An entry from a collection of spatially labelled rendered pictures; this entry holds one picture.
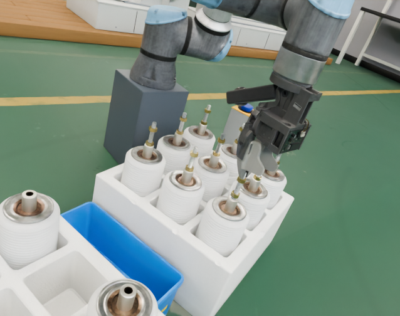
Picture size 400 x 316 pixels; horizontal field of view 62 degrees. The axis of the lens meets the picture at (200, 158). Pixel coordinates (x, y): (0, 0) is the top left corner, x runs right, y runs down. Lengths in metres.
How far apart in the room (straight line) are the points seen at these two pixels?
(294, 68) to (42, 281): 0.54
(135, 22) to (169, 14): 1.69
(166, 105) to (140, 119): 0.10
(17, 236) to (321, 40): 0.55
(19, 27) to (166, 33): 1.43
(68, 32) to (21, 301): 2.02
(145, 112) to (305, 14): 0.65
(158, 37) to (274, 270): 0.75
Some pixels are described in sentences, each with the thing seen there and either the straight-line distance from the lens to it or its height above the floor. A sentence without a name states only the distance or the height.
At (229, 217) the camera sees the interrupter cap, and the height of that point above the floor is 0.25.
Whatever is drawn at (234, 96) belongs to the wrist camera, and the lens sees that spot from 0.64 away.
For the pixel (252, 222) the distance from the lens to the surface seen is 0.82.
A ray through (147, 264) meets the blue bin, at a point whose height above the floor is 0.08.
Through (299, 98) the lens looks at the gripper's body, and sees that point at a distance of 0.56.
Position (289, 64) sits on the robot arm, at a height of 0.57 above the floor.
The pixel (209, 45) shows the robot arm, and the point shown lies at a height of 0.46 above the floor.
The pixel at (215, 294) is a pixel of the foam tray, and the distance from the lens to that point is 0.75.
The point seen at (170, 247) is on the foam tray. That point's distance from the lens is 0.75.
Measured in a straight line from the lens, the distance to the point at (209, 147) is 0.96.
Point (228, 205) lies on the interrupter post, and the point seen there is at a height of 0.26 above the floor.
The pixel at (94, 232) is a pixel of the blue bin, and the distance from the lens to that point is 0.88.
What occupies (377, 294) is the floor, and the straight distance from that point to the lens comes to 1.17.
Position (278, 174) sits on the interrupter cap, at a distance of 0.91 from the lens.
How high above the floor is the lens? 0.67
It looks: 29 degrees down
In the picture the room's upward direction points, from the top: 18 degrees clockwise
